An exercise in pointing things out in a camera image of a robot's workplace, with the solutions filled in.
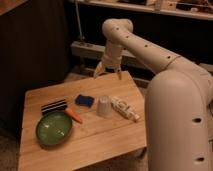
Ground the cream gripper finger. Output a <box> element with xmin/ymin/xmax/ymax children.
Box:
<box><xmin>117</xmin><ymin>68</ymin><xmax>122</xmax><ymax>80</ymax></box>
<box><xmin>93</xmin><ymin>62</ymin><xmax>104</xmax><ymax>78</ymax></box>

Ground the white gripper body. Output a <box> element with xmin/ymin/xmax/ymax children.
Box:
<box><xmin>101</xmin><ymin>55</ymin><xmax>121</xmax><ymax>72</ymax></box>

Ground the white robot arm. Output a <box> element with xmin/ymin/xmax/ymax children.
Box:
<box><xmin>94</xmin><ymin>19</ymin><xmax>213</xmax><ymax>171</ymax></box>

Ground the blue sponge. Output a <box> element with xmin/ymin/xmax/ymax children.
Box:
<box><xmin>75</xmin><ymin>95</ymin><xmax>94</xmax><ymax>107</ymax></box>

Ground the white upturned cup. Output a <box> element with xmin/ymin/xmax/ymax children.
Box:
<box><xmin>96</xmin><ymin>95</ymin><xmax>112</xmax><ymax>118</ymax></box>

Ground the black white striped block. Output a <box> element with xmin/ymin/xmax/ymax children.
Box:
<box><xmin>41</xmin><ymin>99</ymin><xmax>67</xmax><ymax>115</ymax></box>

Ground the orange toy carrot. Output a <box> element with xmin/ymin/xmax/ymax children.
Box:
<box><xmin>65</xmin><ymin>107</ymin><xmax>83</xmax><ymax>124</ymax></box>

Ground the metal vertical pole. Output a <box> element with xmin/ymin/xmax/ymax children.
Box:
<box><xmin>74</xmin><ymin>0</ymin><xmax>85</xmax><ymax>42</ymax></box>

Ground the wooden table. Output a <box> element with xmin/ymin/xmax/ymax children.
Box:
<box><xmin>18</xmin><ymin>71</ymin><xmax>146</xmax><ymax>171</ymax></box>

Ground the green round bowl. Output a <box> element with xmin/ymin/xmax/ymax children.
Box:
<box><xmin>35</xmin><ymin>111</ymin><xmax>73</xmax><ymax>146</ymax></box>

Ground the background shelf with clutter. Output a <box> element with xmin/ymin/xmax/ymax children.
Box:
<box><xmin>68</xmin><ymin>0</ymin><xmax>213</xmax><ymax>21</ymax></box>

